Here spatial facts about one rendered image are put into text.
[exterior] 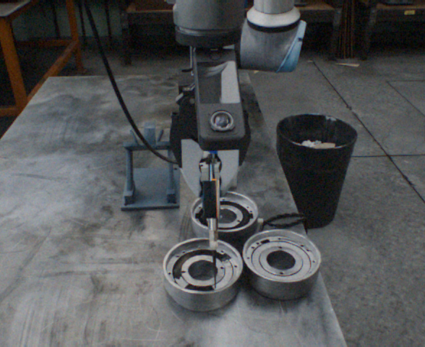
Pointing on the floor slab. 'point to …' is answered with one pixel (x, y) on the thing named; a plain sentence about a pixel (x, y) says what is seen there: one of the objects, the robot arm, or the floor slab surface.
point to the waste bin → (315, 163)
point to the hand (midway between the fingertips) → (210, 191)
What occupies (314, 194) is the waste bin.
